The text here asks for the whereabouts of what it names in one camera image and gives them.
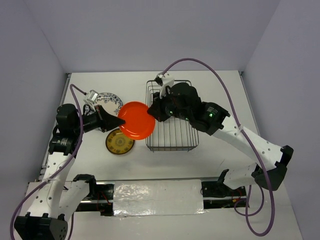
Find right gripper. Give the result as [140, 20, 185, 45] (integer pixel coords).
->
[146, 88, 191, 122]

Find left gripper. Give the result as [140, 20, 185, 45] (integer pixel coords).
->
[73, 104, 125, 135]

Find speckled white plate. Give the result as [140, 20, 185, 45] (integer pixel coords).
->
[82, 92, 123, 117]

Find orange plate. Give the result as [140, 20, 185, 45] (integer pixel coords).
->
[117, 101, 156, 140]

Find yellow brown plate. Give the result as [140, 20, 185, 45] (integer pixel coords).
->
[105, 128, 135, 155]

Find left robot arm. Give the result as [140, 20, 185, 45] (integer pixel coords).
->
[13, 103, 125, 240]

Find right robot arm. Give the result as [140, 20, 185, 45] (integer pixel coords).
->
[147, 82, 294, 196]

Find silver foil tape patch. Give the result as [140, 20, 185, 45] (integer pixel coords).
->
[112, 179, 205, 217]

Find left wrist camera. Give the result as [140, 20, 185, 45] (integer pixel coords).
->
[83, 89, 99, 109]

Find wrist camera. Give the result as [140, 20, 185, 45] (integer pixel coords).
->
[83, 89, 99, 109]
[154, 73, 175, 99]

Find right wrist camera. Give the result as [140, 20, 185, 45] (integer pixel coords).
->
[154, 73, 175, 99]

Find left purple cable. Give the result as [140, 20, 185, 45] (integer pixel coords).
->
[9, 84, 87, 240]

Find black mounting rail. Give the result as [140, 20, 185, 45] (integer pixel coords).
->
[76, 179, 247, 217]

